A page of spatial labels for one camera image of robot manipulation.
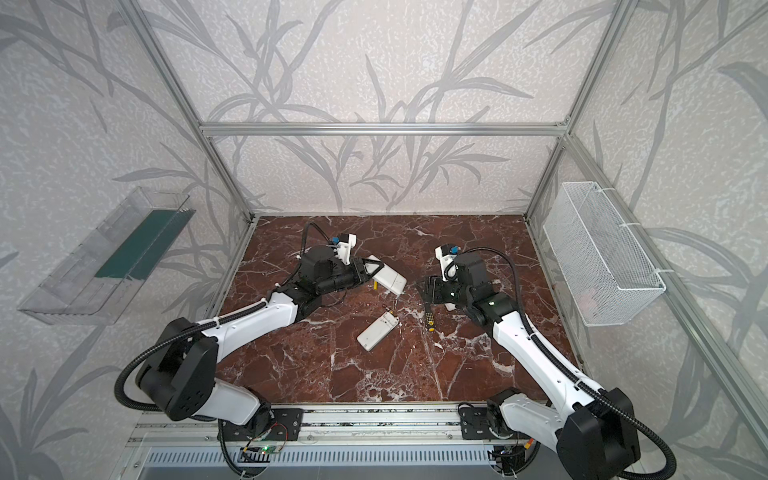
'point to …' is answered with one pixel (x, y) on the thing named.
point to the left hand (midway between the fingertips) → (386, 258)
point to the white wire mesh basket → (607, 280)
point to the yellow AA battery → (376, 285)
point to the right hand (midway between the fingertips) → (423, 274)
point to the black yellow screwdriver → (430, 318)
